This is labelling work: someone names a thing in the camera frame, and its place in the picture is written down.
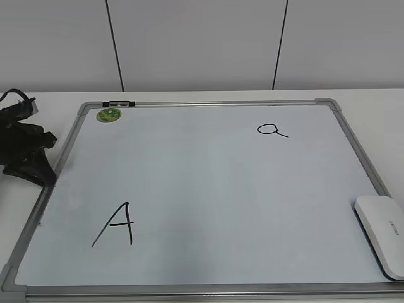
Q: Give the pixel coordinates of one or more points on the white board with aluminium frame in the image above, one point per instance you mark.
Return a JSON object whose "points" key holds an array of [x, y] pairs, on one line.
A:
{"points": [[197, 200]]}

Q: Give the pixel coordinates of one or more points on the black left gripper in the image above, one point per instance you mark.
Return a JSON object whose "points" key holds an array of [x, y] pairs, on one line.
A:
{"points": [[23, 145]]}

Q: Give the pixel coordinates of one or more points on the white board eraser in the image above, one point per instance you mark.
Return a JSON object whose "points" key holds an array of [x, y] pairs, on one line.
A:
{"points": [[382, 220]]}

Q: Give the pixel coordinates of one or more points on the round green magnet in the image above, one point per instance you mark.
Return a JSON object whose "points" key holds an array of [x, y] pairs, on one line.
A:
{"points": [[108, 115]]}

